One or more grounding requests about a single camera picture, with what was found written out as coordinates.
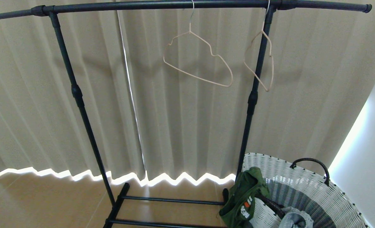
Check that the pink clothes hanger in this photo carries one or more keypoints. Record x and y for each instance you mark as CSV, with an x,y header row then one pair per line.
x,y
272,66
190,31

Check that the beige curtain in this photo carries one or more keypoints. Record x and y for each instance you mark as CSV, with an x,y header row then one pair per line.
x,y
32,95

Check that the white laundry basket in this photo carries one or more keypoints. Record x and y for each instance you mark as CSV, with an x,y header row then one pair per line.
x,y
304,186

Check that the black clothes rack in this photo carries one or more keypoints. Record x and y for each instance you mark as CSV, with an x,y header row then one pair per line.
x,y
162,5

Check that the pale grey shorts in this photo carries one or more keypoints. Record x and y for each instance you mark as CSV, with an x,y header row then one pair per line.
x,y
296,220

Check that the green printed garment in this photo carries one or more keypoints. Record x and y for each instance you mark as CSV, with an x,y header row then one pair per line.
x,y
249,183

